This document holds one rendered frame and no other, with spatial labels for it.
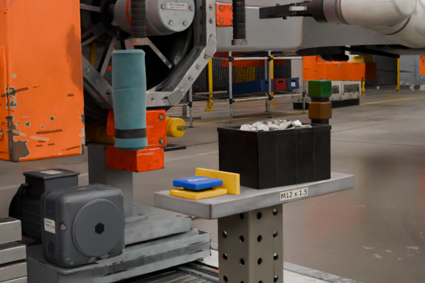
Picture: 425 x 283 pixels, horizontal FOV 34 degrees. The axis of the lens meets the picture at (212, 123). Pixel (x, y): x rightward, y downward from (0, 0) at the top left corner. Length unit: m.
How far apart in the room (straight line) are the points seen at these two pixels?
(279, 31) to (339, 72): 3.50
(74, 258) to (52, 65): 0.49
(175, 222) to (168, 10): 0.68
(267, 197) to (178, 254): 0.83
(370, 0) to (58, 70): 0.69
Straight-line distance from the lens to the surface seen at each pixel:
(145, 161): 1.98
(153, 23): 1.87
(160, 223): 2.12
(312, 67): 6.24
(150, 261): 2.09
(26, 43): 1.38
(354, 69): 5.96
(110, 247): 1.70
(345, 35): 4.43
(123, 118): 1.81
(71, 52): 1.42
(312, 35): 4.61
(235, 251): 1.43
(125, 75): 1.80
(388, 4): 1.58
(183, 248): 2.16
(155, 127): 1.99
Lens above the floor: 0.70
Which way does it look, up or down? 5 degrees down
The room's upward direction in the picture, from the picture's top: 1 degrees counter-clockwise
